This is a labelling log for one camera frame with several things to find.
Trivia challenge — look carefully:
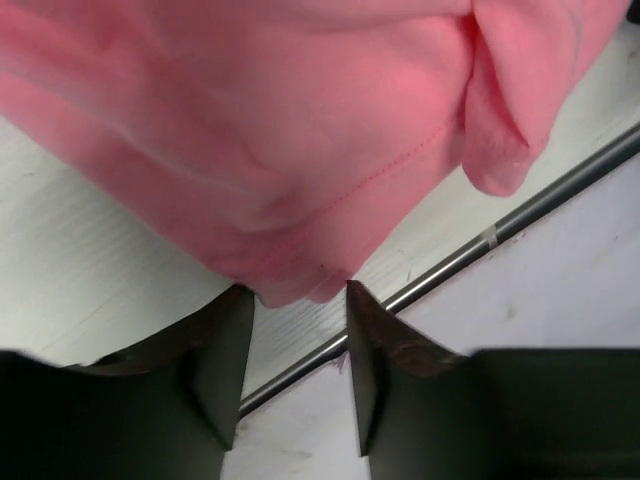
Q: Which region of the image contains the grey metal table edge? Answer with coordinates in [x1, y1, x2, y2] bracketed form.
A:
[239, 125, 639, 419]

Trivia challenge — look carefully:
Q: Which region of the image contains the pink t shirt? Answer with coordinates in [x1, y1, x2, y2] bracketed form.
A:
[1, 1, 629, 306]

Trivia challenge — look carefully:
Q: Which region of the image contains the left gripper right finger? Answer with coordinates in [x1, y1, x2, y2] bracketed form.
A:
[346, 281, 639, 479]

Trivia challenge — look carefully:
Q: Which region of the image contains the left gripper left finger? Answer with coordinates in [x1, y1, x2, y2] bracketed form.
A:
[1, 286, 255, 479]

